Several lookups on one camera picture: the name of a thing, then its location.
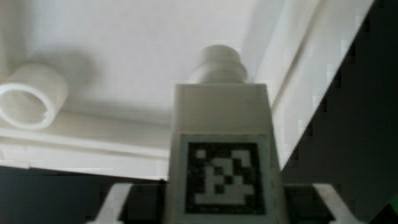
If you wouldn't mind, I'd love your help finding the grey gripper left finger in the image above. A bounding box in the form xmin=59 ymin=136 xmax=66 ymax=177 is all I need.
xmin=87 ymin=183 xmax=134 ymax=224

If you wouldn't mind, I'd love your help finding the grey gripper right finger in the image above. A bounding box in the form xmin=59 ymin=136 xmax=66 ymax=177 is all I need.
xmin=313 ymin=183 xmax=363 ymax=224

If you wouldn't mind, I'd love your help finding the white square tabletop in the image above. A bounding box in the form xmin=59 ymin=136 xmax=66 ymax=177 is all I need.
xmin=0 ymin=0 xmax=375 ymax=179

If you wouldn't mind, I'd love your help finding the white leg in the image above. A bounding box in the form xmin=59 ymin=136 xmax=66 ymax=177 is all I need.
xmin=164 ymin=45 xmax=290 ymax=224

